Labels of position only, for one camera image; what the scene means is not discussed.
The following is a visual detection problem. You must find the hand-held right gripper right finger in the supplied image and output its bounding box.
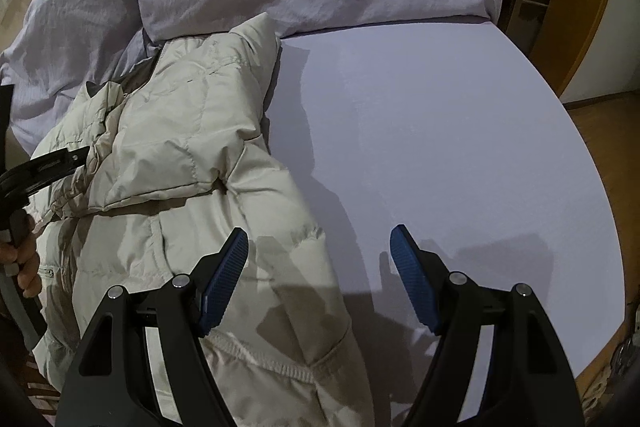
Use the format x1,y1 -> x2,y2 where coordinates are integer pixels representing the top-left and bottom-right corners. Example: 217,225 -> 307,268
389,223 -> 586,427

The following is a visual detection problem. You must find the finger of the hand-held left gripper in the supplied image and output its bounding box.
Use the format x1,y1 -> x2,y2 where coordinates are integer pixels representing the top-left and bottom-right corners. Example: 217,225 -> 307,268
0,146 -> 92,200
0,84 -> 16,142

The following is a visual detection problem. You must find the cream puffer jacket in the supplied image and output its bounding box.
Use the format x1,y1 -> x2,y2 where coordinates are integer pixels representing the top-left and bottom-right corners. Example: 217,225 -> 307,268
25,13 -> 376,427

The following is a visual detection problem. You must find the person's left hand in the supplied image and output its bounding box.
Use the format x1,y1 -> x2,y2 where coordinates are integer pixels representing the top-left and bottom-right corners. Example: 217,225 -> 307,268
0,214 -> 42,299

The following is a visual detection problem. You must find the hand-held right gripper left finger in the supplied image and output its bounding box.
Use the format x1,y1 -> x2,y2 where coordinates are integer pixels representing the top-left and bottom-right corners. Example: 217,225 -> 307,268
55,227 -> 251,427

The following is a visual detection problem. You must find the striped brown cloth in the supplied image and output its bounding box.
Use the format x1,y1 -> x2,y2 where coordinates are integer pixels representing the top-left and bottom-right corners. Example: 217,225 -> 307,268
15,342 -> 61,418

